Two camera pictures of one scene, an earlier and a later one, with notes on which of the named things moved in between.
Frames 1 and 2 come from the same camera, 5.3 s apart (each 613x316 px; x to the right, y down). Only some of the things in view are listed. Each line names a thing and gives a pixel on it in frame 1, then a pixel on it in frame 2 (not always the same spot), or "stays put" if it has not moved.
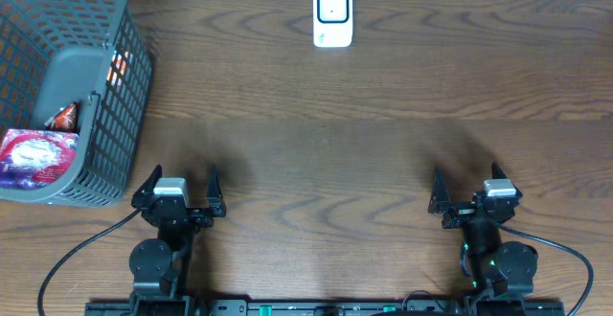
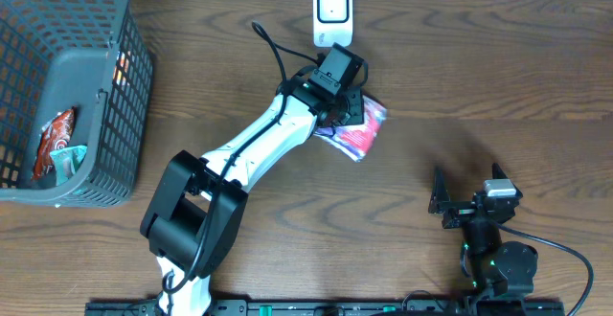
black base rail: x=325 y=307 stays put
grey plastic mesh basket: x=77 y=37 stays put
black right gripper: x=441 y=203 stays put
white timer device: x=332 y=14 stays put
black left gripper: x=179 y=212 -> x=355 y=110
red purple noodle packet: x=35 y=159 -> x=355 y=140
